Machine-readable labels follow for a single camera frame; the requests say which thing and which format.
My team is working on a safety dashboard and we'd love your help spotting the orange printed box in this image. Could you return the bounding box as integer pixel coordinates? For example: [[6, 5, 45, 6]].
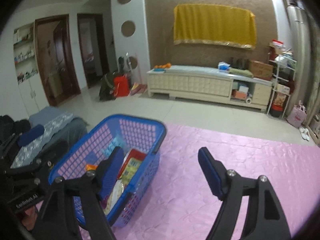
[[274, 94, 290, 107]]

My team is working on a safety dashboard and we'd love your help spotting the dark wooden door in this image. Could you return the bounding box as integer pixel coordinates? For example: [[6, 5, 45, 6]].
[[34, 14, 82, 107]]

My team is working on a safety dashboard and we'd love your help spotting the row of dark bottles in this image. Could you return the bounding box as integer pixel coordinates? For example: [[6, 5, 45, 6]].
[[230, 57, 247, 68]]

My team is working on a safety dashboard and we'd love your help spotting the pink bag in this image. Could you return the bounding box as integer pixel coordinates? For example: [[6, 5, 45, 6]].
[[286, 101, 307, 130]]

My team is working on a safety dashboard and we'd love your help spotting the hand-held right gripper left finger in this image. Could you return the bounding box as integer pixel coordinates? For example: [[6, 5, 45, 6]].
[[32, 146, 125, 240]]

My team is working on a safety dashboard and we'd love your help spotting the pink quilted tablecloth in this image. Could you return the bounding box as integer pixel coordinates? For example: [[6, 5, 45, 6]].
[[35, 122, 320, 240]]

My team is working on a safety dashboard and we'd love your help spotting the dark cloth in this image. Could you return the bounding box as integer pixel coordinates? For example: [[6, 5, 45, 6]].
[[0, 115, 32, 140]]

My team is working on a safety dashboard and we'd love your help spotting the dark bag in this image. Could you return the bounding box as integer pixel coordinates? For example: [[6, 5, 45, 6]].
[[99, 71, 117, 102]]

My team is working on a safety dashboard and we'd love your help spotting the blue plastic basket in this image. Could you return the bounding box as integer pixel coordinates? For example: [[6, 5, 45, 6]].
[[48, 114, 167, 228]]

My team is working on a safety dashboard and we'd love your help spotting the cream television cabinet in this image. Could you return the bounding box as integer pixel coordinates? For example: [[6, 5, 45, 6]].
[[146, 65, 273, 112]]

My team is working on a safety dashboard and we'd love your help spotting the silver tower air conditioner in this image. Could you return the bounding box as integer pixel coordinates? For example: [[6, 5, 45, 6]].
[[285, 2, 310, 110]]

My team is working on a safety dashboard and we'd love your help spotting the white wall shelf cabinet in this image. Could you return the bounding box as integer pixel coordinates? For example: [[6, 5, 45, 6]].
[[12, 22, 42, 113]]

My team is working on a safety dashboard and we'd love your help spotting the pink broom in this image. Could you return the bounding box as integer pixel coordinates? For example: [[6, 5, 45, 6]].
[[130, 52, 147, 94]]

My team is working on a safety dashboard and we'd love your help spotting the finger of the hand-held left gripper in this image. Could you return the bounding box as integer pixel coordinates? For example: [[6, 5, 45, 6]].
[[6, 141, 68, 180], [0, 125, 45, 160]]

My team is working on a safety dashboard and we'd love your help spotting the dark wooden door frame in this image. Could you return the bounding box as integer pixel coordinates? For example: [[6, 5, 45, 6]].
[[77, 13, 110, 89]]

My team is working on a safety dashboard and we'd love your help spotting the red bag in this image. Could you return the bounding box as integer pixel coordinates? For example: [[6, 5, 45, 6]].
[[113, 74, 130, 98]]

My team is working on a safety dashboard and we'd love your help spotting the yellow cloth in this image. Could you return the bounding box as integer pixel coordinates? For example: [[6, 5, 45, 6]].
[[173, 4, 257, 50]]

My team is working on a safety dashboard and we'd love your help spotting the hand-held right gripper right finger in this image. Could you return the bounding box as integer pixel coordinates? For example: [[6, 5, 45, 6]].
[[198, 147, 292, 240]]

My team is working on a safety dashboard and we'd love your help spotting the white storage rack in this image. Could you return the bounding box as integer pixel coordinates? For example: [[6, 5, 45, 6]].
[[266, 45, 297, 117]]

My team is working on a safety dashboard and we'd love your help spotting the grey chair cover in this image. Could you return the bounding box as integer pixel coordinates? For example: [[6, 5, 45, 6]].
[[11, 106, 88, 168]]

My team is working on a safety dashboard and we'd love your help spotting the cardboard box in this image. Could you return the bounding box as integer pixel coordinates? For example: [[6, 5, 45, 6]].
[[248, 60, 274, 80]]

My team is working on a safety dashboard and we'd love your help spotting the large red snack packet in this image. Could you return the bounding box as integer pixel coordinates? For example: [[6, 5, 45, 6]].
[[117, 148, 148, 180]]

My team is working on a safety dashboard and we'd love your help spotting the white mop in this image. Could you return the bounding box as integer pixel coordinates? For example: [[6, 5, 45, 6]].
[[125, 52, 133, 75]]

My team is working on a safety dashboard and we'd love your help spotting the green cushion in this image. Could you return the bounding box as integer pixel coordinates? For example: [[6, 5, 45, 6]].
[[229, 67, 253, 77]]

